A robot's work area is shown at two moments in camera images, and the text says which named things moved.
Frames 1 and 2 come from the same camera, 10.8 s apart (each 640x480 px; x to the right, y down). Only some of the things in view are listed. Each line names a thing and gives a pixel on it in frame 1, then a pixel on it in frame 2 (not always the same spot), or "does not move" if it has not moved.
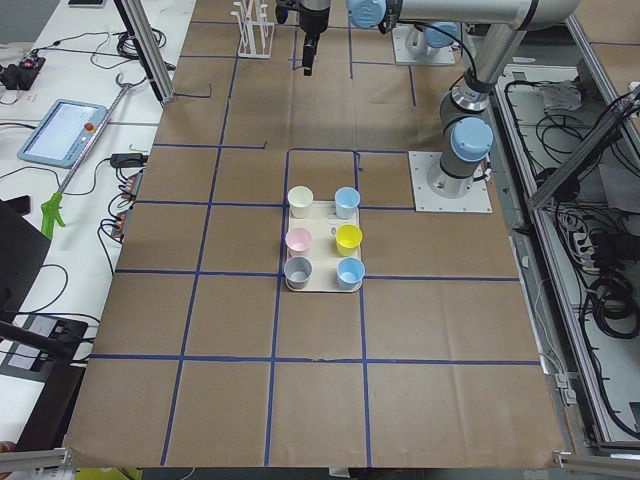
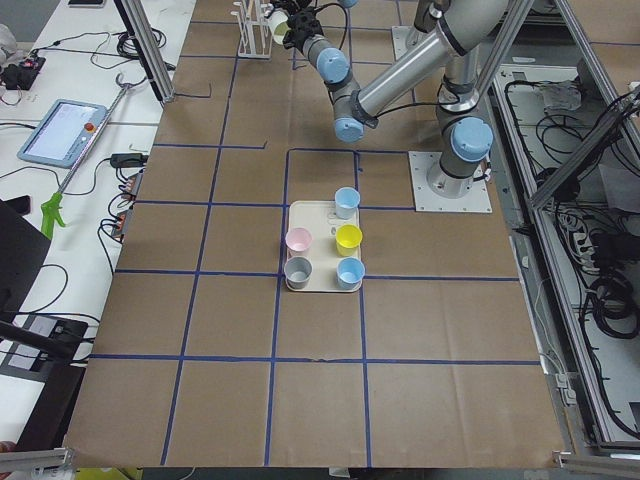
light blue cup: [346, 200] does not move
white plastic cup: [299, 199] → [280, 27]
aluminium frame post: [146, 46] does not move
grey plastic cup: [297, 271] does not move
